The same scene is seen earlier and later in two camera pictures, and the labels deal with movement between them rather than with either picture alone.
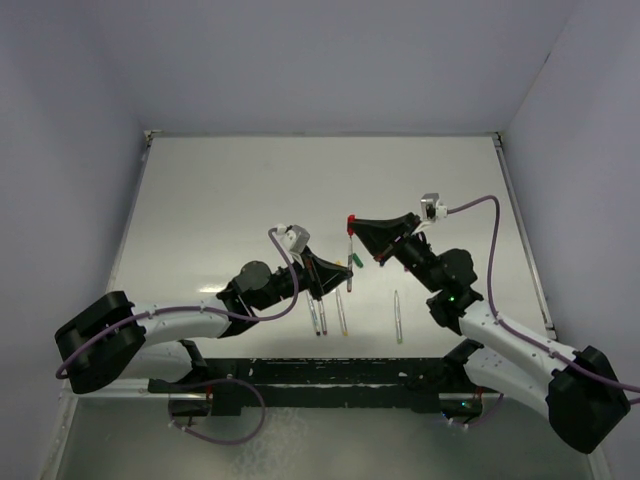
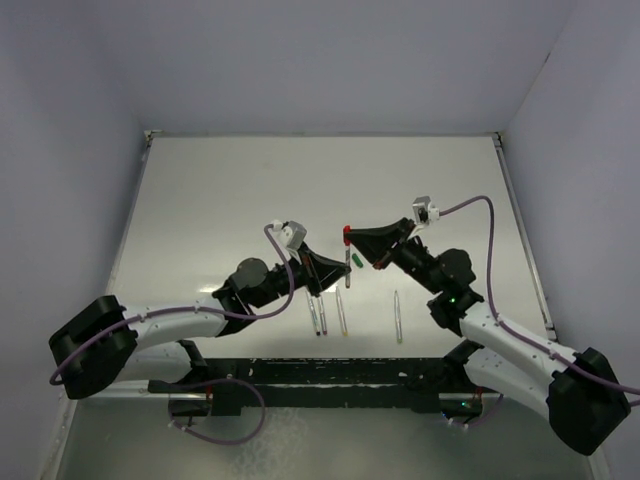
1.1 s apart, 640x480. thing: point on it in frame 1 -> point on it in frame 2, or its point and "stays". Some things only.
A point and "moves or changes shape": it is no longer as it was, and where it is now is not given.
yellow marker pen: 343,320 stays
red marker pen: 350,264 moves or changes shape
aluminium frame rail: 127,388 stays
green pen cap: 357,260 stays
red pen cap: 350,224 -> 346,241
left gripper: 313,271 stays
